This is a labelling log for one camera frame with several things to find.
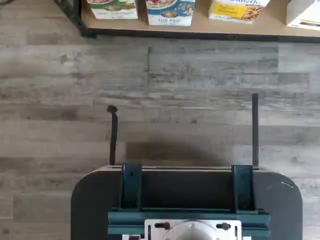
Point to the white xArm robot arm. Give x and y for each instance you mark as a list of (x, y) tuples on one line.
[(191, 232)]

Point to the blue and white cereal box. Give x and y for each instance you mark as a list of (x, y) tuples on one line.
[(170, 15)]

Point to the green and white cereal box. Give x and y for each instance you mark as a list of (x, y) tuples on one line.
[(112, 10)]

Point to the yellow and white granola box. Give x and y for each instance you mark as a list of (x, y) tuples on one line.
[(235, 12)]

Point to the black metal shelf rack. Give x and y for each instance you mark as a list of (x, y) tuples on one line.
[(75, 17)]

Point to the black metal table leg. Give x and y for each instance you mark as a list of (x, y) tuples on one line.
[(113, 140), (255, 130)]

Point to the dark robot mounting table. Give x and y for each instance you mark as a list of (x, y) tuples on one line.
[(85, 205)]

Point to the white patterned carton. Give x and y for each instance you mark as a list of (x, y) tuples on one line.
[(302, 15)]

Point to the teal clamp bracket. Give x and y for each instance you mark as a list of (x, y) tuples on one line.
[(131, 185), (242, 187)]

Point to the teal base rail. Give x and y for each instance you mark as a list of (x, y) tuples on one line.
[(125, 222)]

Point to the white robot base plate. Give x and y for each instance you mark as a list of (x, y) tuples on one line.
[(155, 232)]

